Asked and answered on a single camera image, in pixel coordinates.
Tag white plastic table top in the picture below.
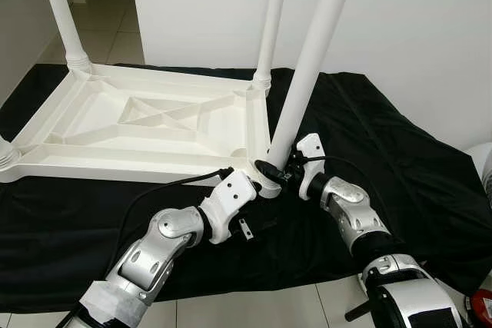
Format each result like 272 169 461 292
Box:
0 63 284 200

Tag red round object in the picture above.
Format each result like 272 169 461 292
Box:
469 290 492 328

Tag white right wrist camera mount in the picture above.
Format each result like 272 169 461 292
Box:
296 134 327 200

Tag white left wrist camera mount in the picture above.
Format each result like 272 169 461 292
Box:
198 171 258 244

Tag black table cloth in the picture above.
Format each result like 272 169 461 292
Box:
0 63 492 313

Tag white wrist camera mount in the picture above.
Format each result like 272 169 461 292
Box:
198 171 258 244
296 134 327 200

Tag black metal table leg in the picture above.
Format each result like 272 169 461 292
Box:
344 297 381 323

